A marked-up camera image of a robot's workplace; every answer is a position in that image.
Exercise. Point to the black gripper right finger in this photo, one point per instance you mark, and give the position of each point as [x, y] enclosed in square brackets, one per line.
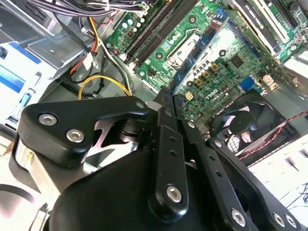
[215, 166]

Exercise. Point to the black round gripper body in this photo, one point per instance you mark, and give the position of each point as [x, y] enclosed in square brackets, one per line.
[108, 197]

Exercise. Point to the blue RAM stick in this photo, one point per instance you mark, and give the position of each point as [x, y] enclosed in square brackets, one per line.
[199, 53]

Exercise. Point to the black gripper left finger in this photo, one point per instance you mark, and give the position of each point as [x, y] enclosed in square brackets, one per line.
[168, 156]

